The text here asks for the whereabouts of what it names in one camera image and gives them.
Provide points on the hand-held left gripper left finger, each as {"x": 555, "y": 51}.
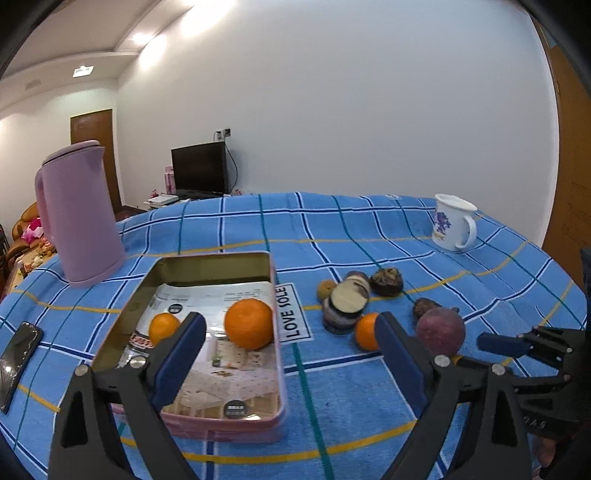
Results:
{"x": 178, "y": 364}

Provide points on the pink carton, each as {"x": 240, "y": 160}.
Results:
{"x": 170, "y": 180}

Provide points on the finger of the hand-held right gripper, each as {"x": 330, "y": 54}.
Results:
{"x": 501, "y": 344}
{"x": 545, "y": 385}

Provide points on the light wooden door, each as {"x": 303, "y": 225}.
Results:
{"x": 572, "y": 184}

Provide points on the brown wooden door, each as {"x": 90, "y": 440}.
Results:
{"x": 94, "y": 134}

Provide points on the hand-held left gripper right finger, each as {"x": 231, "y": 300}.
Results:
{"x": 399, "y": 364}

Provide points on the recessed ceiling light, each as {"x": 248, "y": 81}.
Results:
{"x": 141, "y": 39}

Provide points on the large eggplant slice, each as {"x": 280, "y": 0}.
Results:
{"x": 348, "y": 299}

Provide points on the wall power socket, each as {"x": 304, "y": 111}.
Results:
{"x": 224, "y": 134}

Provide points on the orange leather sofa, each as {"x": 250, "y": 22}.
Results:
{"x": 27, "y": 212}

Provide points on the printed paper leaflet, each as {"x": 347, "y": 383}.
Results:
{"x": 240, "y": 381}

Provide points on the pink electric kettle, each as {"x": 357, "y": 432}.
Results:
{"x": 78, "y": 221}

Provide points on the small orange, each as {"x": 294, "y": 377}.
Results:
{"x": 164, "y": 328}

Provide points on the small eggplant slice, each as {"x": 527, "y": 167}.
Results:
{"x": 359, "y": 281}

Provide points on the white floral mug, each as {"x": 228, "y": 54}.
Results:
{"x": 448, "y": 224}

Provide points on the black smartphone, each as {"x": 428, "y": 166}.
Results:
{"x": 18, "y": 364}

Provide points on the ceiling air vent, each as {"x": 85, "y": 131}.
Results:
{"x": 33, "y": 84}

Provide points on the large orange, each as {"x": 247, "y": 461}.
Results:
{"x": 248, "y": 324}

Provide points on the purple passion fruit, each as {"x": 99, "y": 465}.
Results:
{"x": 440, "y": 331}

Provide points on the small brown dried fruit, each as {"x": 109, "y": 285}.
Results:
{"x": 425, "y": 307}

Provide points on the flat white box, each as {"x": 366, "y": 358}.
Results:
{"x": 160, "y": 200}

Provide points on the small tan round fruit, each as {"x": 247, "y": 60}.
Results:
{"x": 326, "y": 290}

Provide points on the rectangular ceiling fixture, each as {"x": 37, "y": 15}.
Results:
{"x": 83, "y": 70}

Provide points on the white cloth label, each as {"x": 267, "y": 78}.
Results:
{"x": 292, "y": 314}

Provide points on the blue plaid blanket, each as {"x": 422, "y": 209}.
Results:
{"x": 369, "y": 230}

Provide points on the dark brown wrinkled fruit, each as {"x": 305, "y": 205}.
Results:
{"x": 386, "y": 281}

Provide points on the pink metal tin box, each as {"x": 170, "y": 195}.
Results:
{"x": 207, "y": 268}

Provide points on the medium orange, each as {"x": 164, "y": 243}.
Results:
{"x": 366, "y": 332}

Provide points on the black television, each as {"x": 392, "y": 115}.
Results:
{"x": 199, "y": 168}

